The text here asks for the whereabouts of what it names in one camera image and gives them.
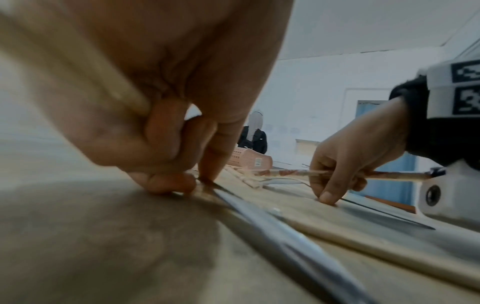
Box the person's right hand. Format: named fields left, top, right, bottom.
left=309, top=97, right=410, bottom=206

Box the person's left hand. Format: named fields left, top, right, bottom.
left=0, top=0, right=296, bottom=196

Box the plain wooden chopstick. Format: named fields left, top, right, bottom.
left=0, top=9, right=152, bottom=115
left=268, top=207, right=480, bottom=284

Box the blue door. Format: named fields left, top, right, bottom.
left=355, top=100, right=418, bottom=206

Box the dark metal knife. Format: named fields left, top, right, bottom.
left=337, top=197, right=437, bottom=230

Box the small silver metal utensil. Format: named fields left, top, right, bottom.
left=260, top=178, right=313, bottom=191

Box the pink plastic basket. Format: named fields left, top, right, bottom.
left=229, top=147, right=274, bottom=172

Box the pair of light wooden chopsticks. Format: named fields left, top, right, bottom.
left=224, top=167, right=264, bottom=189

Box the long silver metal utensil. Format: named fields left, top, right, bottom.
left=200, top=179, right=372, bottom=304

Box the black wrist strap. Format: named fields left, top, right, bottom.
left=389, top=75, right=480, bottom=168

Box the white wrist camera rig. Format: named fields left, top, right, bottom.
left=415, top=59, right=480, bottom=233

